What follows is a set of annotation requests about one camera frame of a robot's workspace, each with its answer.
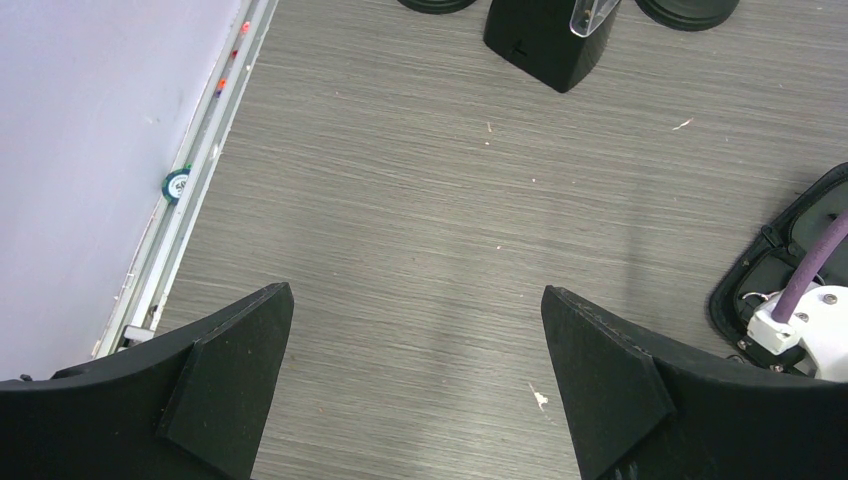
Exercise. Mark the black metronome clear cover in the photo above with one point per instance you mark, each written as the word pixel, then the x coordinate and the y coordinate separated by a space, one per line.
pixel 556 42

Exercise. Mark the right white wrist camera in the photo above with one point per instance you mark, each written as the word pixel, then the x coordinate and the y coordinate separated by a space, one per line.
pixel 818 326

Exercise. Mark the small green white disc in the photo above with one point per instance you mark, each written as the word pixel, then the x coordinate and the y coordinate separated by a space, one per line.
pixel 174 184

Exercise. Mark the right black mic stand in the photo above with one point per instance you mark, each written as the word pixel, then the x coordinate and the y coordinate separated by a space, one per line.
pixel 688 15

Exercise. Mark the black zip tool case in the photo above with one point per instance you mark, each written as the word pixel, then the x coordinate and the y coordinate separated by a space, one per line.
pixel 768 263

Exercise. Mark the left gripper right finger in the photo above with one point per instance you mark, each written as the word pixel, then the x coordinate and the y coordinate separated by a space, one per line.
pixel 640 405

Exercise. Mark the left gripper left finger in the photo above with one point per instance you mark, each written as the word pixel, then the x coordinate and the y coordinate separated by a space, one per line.
pixel 189 404

